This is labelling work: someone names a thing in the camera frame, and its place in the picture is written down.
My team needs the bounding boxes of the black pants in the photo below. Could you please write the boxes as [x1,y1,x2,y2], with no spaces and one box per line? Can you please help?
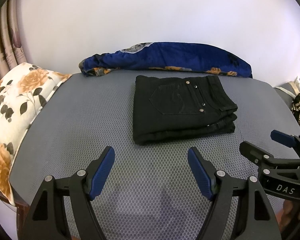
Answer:
[133,75,238,145]

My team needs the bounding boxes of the grey mesh mattress pad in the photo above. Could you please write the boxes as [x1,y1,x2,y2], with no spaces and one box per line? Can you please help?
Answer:
[9,70,300,239]

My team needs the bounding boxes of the blue floral blanket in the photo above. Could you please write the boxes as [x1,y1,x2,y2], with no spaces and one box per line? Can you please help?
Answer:
[78,42,253,78]

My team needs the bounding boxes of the white floral pillow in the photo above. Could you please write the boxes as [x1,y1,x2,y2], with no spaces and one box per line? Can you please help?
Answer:
[0,62,71,205]

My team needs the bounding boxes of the pink striped curtain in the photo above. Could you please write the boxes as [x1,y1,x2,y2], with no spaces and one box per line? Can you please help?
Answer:
[0,0,27,80]

